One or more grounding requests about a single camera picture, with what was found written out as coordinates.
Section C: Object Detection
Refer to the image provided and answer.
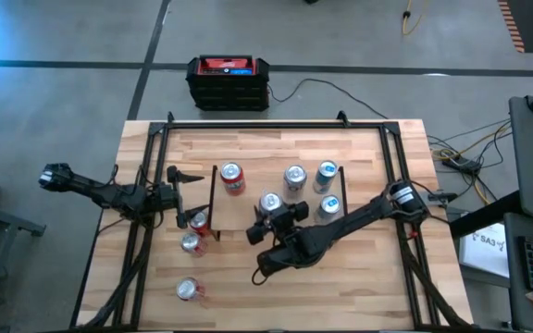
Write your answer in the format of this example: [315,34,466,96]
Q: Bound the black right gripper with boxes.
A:
[246,199,312,245]

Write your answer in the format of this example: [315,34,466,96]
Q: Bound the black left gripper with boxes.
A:
[155,165,210,230]

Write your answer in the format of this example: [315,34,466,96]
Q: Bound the silver Diet Coke can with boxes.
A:
[258,191,285,217]
[282,164,309,203]

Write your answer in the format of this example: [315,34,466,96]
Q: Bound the red strawberry Fanta can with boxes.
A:
[188,210,212,238]
[219,160,247,197]

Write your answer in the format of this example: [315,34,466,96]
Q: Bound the blue silver Red Bull can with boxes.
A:
[311,159,340,195]
[313,193,341,227]

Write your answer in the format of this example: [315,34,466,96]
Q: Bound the red Coca-Cola can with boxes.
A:
[180,230,208,258]

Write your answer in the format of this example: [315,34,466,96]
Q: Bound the red soda can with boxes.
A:
[175,276,206,302]

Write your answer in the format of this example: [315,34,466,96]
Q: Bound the black and red power box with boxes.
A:
[185,54,271,112]

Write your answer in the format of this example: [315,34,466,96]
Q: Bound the grey metal side table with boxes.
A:
[0,198,48,333]

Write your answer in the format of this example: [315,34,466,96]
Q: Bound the black power strip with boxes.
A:
[441,156,483,175]

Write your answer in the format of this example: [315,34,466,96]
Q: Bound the black diagonal support beam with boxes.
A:
[449,189,525,240]

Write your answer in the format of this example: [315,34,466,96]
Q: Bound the white printed paper sheet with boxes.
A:
[458,222,511,278]

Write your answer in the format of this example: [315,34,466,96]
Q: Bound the dark grey desk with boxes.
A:
[502,211,533,333]

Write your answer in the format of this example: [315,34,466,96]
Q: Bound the wooden shelf with black frame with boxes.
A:
[206,164,351,242]

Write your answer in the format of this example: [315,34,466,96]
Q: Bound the black aluminium table frame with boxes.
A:
[69,110,474,332]

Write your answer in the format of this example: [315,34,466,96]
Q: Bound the black toolbox power cable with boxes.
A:
[266,77,390,120]

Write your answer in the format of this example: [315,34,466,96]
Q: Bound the tangled floor cables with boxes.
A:
[426,118,513,207]

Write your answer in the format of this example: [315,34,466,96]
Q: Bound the yellow cable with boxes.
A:
[401,0,430,37]

